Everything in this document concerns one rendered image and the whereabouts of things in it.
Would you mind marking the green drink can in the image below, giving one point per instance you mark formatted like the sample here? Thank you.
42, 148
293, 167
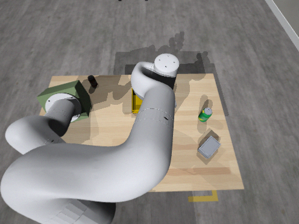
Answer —
205, 114

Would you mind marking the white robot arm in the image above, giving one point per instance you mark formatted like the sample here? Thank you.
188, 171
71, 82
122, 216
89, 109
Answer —
55, 182

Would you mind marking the grey hinged case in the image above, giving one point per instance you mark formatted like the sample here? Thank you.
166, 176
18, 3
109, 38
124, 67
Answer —
209, 147

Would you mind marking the yellow square tray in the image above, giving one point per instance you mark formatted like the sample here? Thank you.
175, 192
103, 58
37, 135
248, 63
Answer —
136, 102

